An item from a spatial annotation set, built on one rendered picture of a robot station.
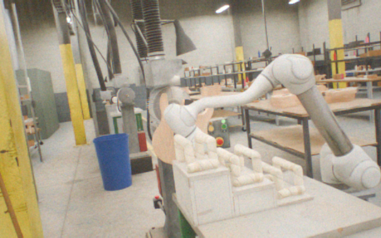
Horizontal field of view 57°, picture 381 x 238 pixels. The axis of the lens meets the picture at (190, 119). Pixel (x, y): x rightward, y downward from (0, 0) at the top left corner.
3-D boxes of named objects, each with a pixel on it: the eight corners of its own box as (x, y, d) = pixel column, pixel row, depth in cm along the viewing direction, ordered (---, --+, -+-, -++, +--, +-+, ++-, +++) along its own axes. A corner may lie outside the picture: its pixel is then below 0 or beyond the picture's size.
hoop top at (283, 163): (270, 164, 147) (269, 156, 146) (277, 162, 148) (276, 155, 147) (296, 175, 128) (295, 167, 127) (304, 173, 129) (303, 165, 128)
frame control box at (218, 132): (192, 155, 252) (187, 119, 249) (220, 150, 257) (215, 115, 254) (202, 162, 228) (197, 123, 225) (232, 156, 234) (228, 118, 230)
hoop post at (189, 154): (186, 172, 120) (182, 145, 119) (194, 170, 121) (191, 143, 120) (188, 174, 117) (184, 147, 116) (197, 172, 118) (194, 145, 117)
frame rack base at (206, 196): (176, 201, 142) (170, 160, 140) (211, 194, 145) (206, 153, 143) (194, 227, 116) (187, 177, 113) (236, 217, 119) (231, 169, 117)
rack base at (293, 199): (245, 187, 149) (245, 184, 149) (277, 180, 153) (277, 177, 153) (278, 208, 123) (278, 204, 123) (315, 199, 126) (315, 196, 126)
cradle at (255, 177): (232, 184, 124) (231, 176, 124) (261, 179, 127) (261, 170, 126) (236, 187, 121) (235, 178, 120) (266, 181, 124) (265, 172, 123)
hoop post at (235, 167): (231, 185, 125) (228, 160, 124) (239, 183, 126) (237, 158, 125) (235, 187, 122) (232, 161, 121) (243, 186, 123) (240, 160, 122)
